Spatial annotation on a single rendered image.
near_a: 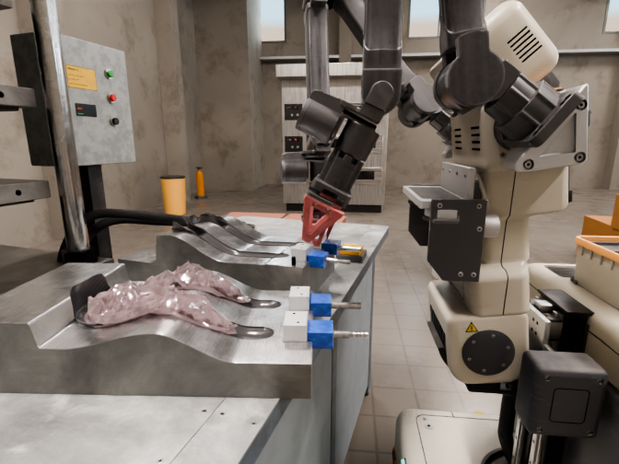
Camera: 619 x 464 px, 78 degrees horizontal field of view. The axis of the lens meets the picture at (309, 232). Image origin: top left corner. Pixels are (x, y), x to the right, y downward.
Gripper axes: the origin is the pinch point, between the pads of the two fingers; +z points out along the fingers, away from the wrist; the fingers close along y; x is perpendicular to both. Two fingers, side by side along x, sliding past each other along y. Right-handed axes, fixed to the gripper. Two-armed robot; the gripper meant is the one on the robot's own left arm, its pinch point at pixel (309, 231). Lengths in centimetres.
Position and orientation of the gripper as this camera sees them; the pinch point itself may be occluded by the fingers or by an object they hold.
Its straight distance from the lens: 65.4
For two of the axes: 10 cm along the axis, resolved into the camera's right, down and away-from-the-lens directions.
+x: 8.9, 4.6, 0.2
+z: -4.5, 8.6, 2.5
